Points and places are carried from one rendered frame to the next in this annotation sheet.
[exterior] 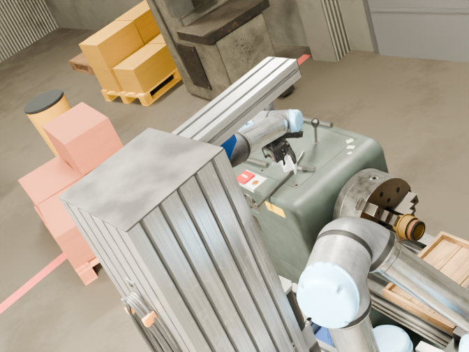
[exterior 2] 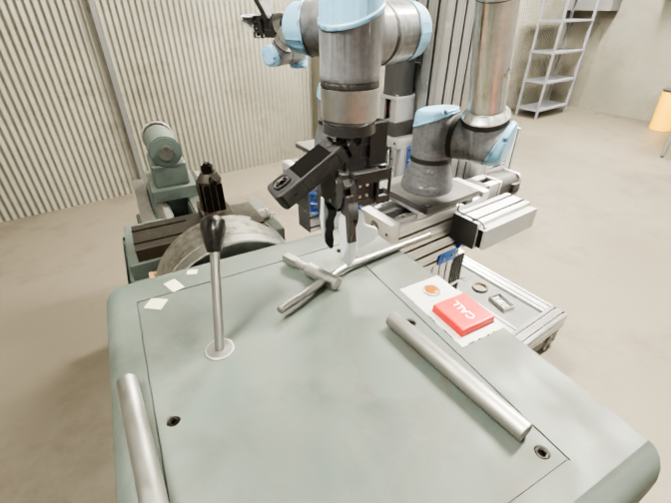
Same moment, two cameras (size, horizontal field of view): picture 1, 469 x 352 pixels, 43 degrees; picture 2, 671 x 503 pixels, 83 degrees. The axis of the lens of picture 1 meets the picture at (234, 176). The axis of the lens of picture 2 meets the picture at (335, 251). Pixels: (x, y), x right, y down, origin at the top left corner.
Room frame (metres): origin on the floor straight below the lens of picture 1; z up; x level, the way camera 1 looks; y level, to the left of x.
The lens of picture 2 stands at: (2.42, -0.23, 1.62)
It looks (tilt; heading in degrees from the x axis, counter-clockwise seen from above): 33 degrees down; 178
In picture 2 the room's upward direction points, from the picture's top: straight up
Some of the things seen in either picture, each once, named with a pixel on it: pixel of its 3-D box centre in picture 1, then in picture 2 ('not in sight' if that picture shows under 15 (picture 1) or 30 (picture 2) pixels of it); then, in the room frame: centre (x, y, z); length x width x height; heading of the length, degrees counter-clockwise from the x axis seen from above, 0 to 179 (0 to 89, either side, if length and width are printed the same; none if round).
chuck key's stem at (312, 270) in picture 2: (301, 168); (310, 269); (1.92, -0.25, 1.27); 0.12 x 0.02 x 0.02; 47
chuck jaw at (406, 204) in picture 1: (407, 204); not in sight; (1.69, -0.55, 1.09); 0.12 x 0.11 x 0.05; 116
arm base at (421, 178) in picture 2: not in sight; (428, 170); (1.36, 0.09, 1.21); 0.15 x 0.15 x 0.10
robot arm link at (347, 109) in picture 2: not in sight; (347, 104); (1.90, -0.19, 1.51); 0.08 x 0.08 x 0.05
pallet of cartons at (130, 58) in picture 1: (148, 49); not in sight; (6.62, 0.34, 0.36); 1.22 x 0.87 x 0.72; 122
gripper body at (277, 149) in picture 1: (275, 142); (352, 164); (1.90, -0.19, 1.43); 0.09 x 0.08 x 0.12; 116
